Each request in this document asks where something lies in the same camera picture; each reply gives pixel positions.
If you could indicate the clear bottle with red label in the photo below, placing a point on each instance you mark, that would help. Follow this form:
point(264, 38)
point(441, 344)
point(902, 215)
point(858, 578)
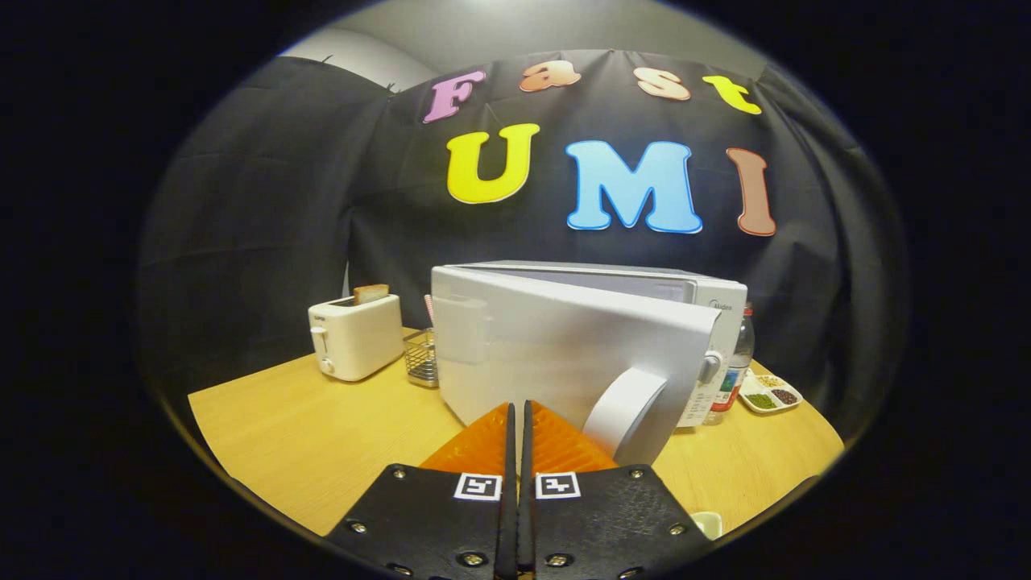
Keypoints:
point(737, 370)

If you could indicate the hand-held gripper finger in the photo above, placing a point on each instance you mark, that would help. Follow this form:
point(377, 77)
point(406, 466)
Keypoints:
point(509, 483)
point(525, 499)

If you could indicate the divided dish with beans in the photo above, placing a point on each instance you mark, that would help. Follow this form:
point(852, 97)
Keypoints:
point(769, 395)

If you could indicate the white toaster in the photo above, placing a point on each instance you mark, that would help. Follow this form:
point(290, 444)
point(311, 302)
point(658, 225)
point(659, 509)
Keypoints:
point(358, 338)

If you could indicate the white microwave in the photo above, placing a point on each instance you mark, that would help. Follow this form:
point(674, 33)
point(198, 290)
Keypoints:
point(564, 346)

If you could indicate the small cream square plate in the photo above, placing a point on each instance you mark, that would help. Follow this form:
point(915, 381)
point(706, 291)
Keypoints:
point(707, 524)

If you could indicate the pink stick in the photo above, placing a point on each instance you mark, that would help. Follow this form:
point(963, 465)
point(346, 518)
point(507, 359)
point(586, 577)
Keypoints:
point(428, 310)

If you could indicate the brown toast slice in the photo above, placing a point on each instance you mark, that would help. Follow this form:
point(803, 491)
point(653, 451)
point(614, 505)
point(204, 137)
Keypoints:
point(371, 294)

